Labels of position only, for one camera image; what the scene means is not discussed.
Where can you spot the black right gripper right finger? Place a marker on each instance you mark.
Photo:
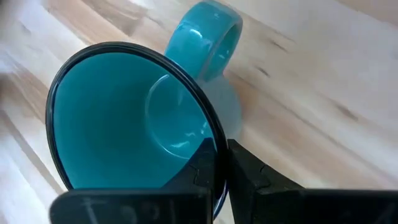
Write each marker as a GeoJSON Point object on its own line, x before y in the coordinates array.
{"type": "Point", "coordinates": [280, 205]}

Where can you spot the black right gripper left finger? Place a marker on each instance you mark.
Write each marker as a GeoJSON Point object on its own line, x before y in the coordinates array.
{"type": "Point", "coordinates": [140, 207]}

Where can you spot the teal mug with dark rim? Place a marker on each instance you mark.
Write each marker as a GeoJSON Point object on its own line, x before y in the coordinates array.
{"type": "Point", "coordinates": [109, 124]}

